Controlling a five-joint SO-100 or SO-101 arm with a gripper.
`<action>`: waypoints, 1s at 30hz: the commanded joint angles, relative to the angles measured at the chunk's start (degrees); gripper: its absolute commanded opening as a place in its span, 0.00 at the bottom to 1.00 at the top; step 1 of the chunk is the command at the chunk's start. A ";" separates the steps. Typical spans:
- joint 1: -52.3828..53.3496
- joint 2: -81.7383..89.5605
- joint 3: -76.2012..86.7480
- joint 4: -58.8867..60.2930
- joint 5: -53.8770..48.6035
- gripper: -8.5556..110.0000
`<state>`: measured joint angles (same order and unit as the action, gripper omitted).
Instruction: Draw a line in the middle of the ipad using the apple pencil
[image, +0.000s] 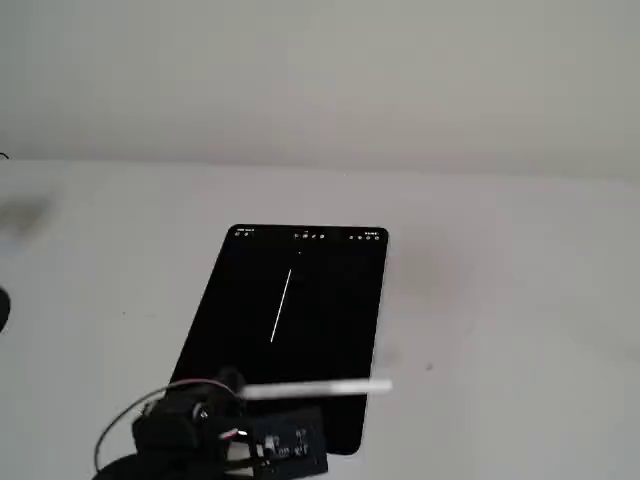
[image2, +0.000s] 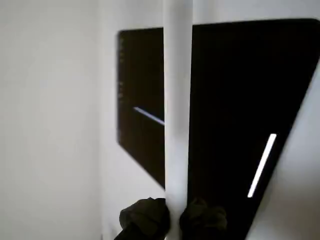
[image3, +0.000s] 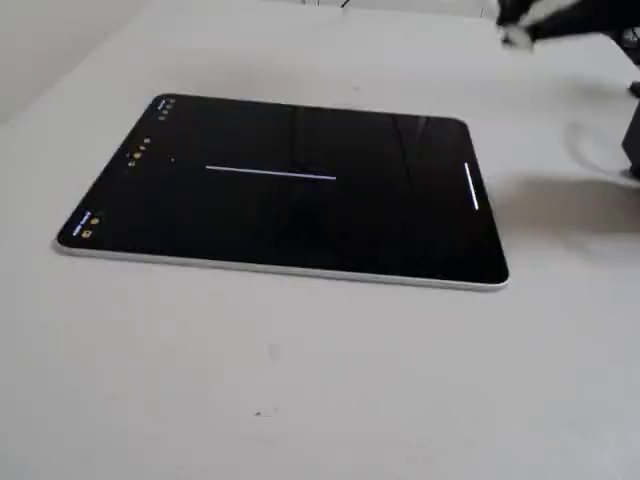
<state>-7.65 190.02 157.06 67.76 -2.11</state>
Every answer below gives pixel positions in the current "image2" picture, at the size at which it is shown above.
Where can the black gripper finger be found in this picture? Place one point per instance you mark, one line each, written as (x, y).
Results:
(202, 221)
(145, 217)

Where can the black tablet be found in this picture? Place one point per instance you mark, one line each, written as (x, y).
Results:
(230, 100)

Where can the white stylus pencil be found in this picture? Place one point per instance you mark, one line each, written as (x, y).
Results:
(177, 100)

